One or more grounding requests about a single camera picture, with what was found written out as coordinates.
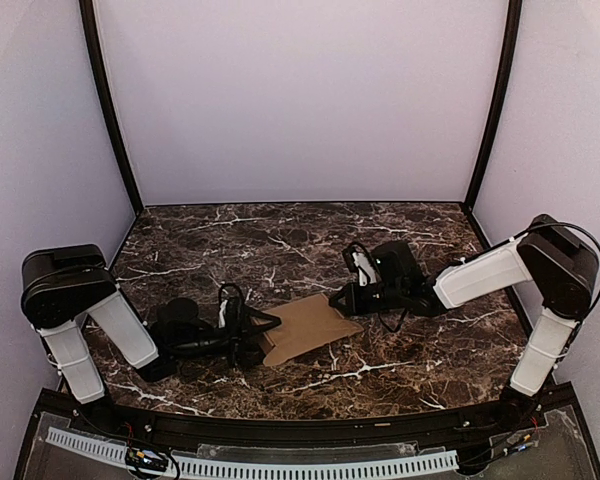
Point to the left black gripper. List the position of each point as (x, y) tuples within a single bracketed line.
[(236, 338)]

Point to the right black frame post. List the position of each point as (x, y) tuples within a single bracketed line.
[(503, 72)]

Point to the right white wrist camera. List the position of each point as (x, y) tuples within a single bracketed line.
[(358, 260)]

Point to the black frame post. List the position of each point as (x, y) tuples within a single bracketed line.
[(503, 72), (106, 102)]

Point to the left black frame post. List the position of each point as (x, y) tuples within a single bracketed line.
[(106, 102)]

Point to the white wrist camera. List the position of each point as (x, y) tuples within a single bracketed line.
[(231, 305), (358, 260)]

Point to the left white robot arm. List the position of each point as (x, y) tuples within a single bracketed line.
[(62, 285)]

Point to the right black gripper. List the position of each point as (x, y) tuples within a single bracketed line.
[(358, 296)]

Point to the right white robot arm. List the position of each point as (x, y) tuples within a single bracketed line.
[(560, 259)]

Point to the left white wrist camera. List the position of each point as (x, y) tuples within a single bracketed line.
[(231, 305)]

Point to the white slotted cable duct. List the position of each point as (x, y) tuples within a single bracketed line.
[(220, 462)]

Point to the brown cardboard box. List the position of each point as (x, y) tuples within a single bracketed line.
[(306, 324)]

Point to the small green circuit board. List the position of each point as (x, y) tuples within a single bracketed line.
[(147, 459)]

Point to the black front table rail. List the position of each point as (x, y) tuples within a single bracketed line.
[(467, 428)]

